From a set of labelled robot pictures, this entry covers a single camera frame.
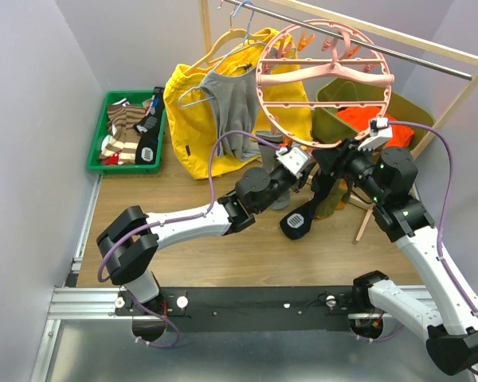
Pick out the purple cable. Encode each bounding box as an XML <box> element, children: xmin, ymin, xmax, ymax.
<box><xmin>97</xmin><ymin>130</ymin><xmax>288</xmax><ymax>348</ymax></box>
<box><xmin>388</xmin><ymin>122</ymin><xmax>478</xmax><ymax>382</ymax></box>

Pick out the olive striped sock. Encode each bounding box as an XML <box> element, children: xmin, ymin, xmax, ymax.
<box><xmin>315</xmin><ymin>179</ymin><xmax>351</xmax><ymax>220</ymax></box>

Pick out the orange cloth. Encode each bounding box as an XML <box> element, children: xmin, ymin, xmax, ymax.
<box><xmin>336</xmin><ymin>106</ymin><xmax>414</xmax><ymax>148</ymax></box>

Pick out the wooden clothes hanger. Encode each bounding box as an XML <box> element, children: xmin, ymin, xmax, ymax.
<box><xmin>183</xmin><ymin>12</ymin><xmax>270</xmax><ymax>75</ymax></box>

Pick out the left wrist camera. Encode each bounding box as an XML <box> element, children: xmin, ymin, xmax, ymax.
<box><xmin>275</xmin><ymin>146</ymin><xmax>315</xmax><ymax>179</ymax></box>

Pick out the grey tank top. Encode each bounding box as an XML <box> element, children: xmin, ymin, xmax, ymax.
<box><xmin>200</xmin><ymin>70</ymin><xmax>260</xmax><ymax>162</ymax></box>

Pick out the metal hanging rail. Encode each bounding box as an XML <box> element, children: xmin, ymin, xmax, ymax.
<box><xmin>225</xmin><ymin>0</ymin><xmax>473</xmax><ymax>81</ymax></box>

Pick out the blue wire hanger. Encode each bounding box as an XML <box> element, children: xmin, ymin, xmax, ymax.
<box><xmin>178</xmin><ymin>6</ymin><xmax>267</xmax><ymax>107</ymax></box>

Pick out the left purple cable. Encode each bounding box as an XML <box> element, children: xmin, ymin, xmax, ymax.
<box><xmin>97</xmin><ymin>130</ymin><xmax>288</xmax><ymax>348</ymax></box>

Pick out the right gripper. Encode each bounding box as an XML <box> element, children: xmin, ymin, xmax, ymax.
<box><xmin>311</xmin><ymin>134</ymin><xmax>386</xmax><ymax>203</ymax></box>

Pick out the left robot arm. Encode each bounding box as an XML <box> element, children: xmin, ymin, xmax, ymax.
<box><xmin>96</xmin><ymin>164</ymin><xmax>314</xmax><ymax>314</ymax></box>

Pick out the green plastic tray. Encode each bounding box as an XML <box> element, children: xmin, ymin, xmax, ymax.
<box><xmin>87</xmin><ymin>89</ymin><xmax>167</xmax><ymax>175</ymax></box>

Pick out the olive green plastic bin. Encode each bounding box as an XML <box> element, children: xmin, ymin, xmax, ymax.
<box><xmin>311</xmin><ymin>79</ymin><xmax>435</xmax><ymax>150</ymax></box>

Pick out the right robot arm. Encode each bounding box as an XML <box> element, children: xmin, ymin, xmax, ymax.
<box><xmin>312</xmin><ymin>138</ymin><xmax>478</xmax><ymax>376</ymax></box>

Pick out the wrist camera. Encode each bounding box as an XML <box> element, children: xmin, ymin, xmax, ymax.
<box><xmin>275</xmin><ymin>146</ymin><xmax>315</xmax><ymax>179</ymax></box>
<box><xmin>358</xmin><ymin>117</ymin><xmax>393</xmax><ymax>151</ymax></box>

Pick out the pink round clip hanger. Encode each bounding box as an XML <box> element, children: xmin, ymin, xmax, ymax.
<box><xmin>255</xmin><ymin>19</ymin><xmax>394</xmax><ymax>150</ymax></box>

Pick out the black patterned sock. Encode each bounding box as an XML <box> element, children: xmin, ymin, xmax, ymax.
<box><xmin>280</xmin><ymin>170</ymin><xmax>336</xmax><ymax>240</ymax></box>
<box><xmin>134</xmin><ymin>87</ymin><xmax>165</xmax><ymax>166</ymax></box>

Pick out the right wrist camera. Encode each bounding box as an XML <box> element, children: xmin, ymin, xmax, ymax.
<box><xmin>358</xmin><ymin>117</ymin><xmax>393</xmax><ymax>151</ymax></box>

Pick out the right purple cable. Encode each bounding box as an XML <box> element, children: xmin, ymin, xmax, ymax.
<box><xmin>388</xmin><ymin>122</ymin><xmax>478</xmax><ymax>382</ymax></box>

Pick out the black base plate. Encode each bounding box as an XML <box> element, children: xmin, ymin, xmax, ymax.
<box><xmin>115</xmin><ymin>284</ymin><xmax>367</xmax><ymax>333</ymax></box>

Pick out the brown striped sock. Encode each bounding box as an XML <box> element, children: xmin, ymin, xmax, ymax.
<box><xmin>99</xmin><ymin>102</ymin><xmax>146</xmax><ymax>165</ymax></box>

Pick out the wooden clothes rack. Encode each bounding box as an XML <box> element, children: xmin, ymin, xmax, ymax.
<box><xmin>201</xmin><ymin>0</ymin><xmax>478</xmax><ymax>244</ymax></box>

